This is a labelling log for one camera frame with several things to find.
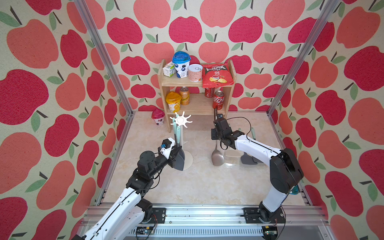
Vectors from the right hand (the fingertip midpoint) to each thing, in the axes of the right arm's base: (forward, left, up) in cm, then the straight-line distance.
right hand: (216, 132), depth 92 cm
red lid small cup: (+14, +42, -3) cm, 44 cm away
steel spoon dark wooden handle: (-11, -2, -11) cm, 15 cm away
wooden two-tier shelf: (+20, +13, +7) cm, 25 cm away
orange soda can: (+14, +21, +18) cm, 31 cm away
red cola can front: (+11, +1, +17) cm, 20 cm away
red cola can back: (+23, +6, +13) cm, 27 cm away
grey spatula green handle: (-22, +19, +3) cm, 29 cm away
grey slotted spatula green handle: (+11, -29, -14) cm, 34 cm away
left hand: (-20, +19, +11) cm, 30 cm away
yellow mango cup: (+9, +27, +18) cm, 34 cm away
